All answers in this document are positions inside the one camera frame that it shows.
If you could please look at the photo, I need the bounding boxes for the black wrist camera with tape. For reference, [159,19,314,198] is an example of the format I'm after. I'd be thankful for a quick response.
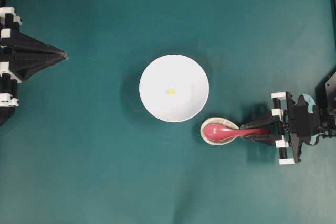
[295,94,321,146]

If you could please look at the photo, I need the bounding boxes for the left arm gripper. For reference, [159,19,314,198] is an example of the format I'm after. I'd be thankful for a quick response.
[1,7,68,125]

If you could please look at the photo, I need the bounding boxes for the white round bowl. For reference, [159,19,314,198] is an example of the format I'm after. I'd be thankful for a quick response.
[139,55,209,123]

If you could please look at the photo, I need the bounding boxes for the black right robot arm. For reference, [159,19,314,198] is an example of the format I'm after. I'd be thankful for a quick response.
[241,92,335,165]

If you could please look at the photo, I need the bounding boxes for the red plastic spoon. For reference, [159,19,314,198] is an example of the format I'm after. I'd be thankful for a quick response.
[204,124,270,142]

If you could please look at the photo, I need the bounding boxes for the speckled ceramic spoon rest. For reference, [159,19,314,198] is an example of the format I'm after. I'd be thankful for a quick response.
[200,117,239,146]

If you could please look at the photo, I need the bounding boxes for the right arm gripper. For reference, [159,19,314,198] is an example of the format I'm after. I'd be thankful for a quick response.
[240,91,322,166]

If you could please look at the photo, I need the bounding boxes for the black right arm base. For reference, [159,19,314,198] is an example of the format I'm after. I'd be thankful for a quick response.
[315,71,335,110]

